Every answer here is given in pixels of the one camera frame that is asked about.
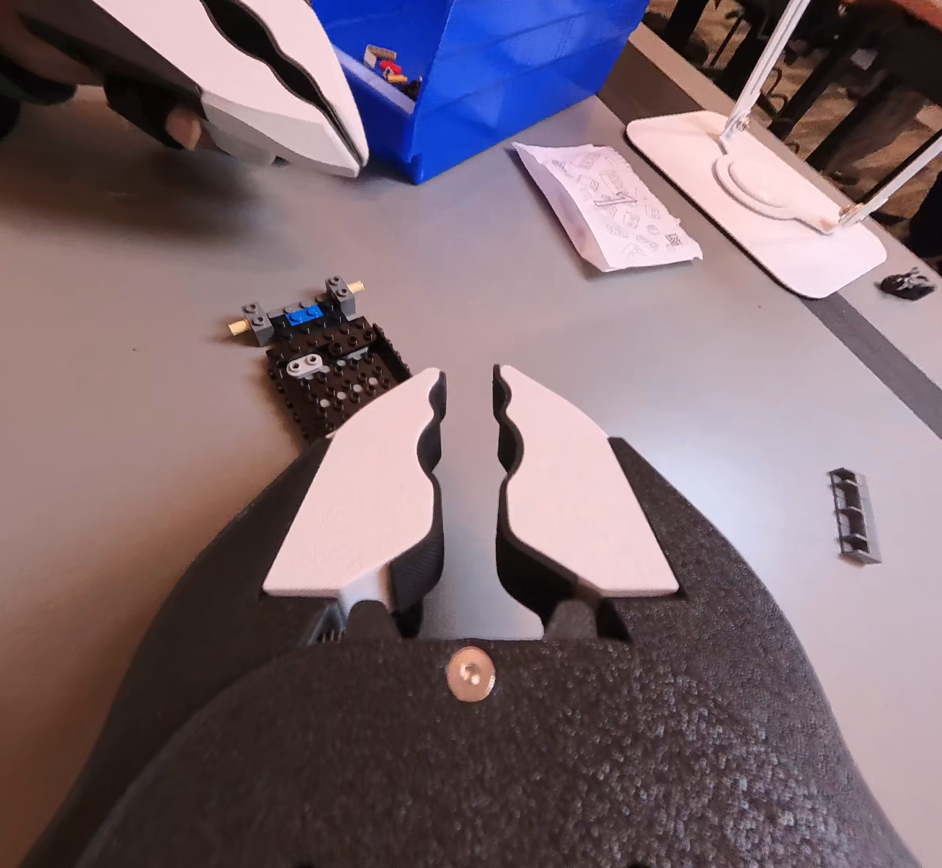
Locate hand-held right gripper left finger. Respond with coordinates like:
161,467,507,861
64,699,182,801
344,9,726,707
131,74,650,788
262,368,447,619

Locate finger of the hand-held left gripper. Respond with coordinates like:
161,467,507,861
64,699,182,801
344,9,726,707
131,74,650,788
183,0,369,170
74,0,365,180

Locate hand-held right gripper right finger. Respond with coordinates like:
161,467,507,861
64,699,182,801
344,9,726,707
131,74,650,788
494,364,681,604

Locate black lego car chassis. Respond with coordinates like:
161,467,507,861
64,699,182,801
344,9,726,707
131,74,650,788
226,277,416,444

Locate blue plastic bin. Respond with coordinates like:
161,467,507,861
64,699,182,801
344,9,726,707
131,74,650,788
273,0,687,187

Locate heap of loose lego parts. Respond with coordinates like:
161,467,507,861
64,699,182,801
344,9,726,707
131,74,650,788
361,44,428,98

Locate black lego grille piece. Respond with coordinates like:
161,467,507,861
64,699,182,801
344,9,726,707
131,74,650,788
826,467,886,564

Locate small black lego piece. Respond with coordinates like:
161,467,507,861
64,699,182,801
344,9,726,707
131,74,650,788
878,266,939,301

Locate person's left hand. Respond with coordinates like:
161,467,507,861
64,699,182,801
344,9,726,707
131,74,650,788
164,107,207,151

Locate white printed paper bag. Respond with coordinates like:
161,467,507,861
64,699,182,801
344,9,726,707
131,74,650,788
510,141,706,276

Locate white book stand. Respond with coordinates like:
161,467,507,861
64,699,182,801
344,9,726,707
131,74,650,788
625,0,942,301

